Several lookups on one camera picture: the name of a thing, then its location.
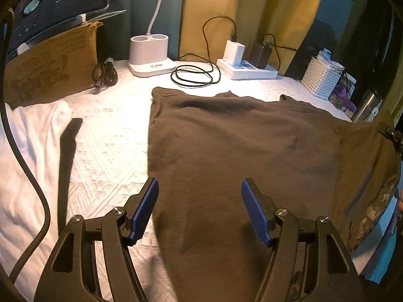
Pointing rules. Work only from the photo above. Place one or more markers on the white blue packet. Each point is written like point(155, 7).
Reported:
point(326, 57)

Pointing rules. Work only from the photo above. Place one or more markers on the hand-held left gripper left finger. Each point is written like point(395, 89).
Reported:
point(143, 214)

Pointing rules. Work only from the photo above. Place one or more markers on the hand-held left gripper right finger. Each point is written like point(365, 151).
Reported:
point(256, 214)

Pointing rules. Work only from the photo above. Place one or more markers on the steel thermos bottle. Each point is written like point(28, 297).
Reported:
point(365, 107)

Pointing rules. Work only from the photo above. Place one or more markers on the white charger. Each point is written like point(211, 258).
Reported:
point(233, 53)

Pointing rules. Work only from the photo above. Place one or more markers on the purple plastic item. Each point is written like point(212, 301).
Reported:
point(341, 92)

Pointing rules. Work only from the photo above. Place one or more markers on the white plastic basket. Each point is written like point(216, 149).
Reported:
point(321, 78)

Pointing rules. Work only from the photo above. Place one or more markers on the dark grey curtain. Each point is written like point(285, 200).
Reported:
point(135, 0)

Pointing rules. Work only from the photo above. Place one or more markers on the black tablet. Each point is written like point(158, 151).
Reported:
point(63, 0)

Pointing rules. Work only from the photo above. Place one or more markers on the wide yellow curtain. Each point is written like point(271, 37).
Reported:
point(204, 6)

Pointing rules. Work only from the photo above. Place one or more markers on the small patterned pouch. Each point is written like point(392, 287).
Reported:
point(340, 103)

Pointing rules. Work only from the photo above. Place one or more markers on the dark glass window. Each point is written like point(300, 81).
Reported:
point(346, 22)

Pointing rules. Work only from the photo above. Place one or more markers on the white cloth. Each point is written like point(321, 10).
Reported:
point(28, 151)

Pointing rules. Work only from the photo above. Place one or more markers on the white power strip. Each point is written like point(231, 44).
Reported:
point(252, 73)

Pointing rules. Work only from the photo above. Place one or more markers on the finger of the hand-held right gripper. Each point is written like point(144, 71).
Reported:
point(388, 132)

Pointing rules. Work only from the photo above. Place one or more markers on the brown cardboard box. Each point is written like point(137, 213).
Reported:
point(47, 69)

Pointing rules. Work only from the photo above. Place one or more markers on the brown t-shirt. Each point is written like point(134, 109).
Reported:
point(236, 138)

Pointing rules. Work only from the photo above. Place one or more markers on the black charger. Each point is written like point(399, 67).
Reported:
point(259, 55)

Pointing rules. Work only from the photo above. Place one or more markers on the white desk lamp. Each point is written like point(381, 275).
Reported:
point(151, 66)

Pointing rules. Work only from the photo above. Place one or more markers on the silver tablet stand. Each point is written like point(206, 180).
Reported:
point(107, 15)

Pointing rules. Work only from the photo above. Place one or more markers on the white textured table cover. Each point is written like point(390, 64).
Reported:
point(110, 125)

